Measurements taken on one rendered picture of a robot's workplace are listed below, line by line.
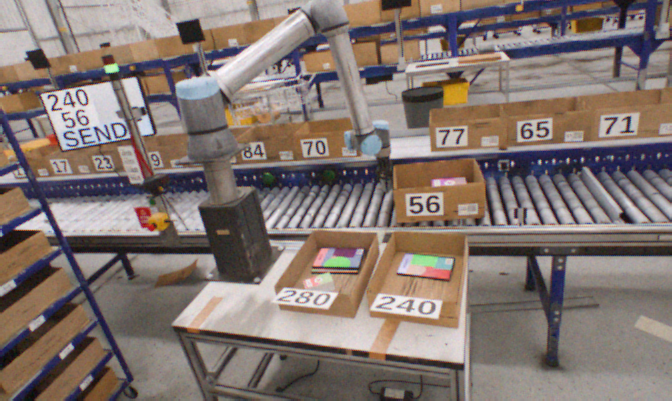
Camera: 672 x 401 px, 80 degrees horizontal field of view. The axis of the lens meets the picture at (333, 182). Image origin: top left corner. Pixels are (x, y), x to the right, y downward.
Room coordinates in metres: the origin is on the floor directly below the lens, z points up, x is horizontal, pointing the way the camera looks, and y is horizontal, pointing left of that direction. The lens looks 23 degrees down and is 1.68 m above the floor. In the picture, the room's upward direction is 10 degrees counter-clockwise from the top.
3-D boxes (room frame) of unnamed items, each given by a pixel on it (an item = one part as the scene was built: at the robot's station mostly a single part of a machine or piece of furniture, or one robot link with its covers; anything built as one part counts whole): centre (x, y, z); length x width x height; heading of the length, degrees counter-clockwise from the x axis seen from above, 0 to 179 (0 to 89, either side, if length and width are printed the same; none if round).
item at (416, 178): (1.71, -0.48, 0.83); 0.39 x 0.29 x 0.17; 77
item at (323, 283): (1.22, 0.12, 0.78); 0.10 x 0.06 x 0.05; 103
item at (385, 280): (1.16, -0.25, 0.80); 0.38 x 0.28 x 0.10; 155
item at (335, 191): (1.95, 0.06, 0.72); 0.52 x 0.05 x 0.05; 162
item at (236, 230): (1.49, 0.43, 0.91); 0.26 x 0.26 x 0.33; 68
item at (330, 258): (1.37, 0.03, 0.78); 0.19 x 0.14 x 0.02; 71
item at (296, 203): (2.01, 0.24, 0.72); 0.52 x 0.05 x 0.05; 162
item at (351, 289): (1.27, 0.06, 0.80); 0.38 x 0.28 x 0.10; 157
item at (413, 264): (1.24, -0.29, 0.76); 0.19 x 0.14 x 0.02; 62
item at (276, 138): (2.51, 0.33, 0.96); 0.39 x 0.29 x 0.17; 72
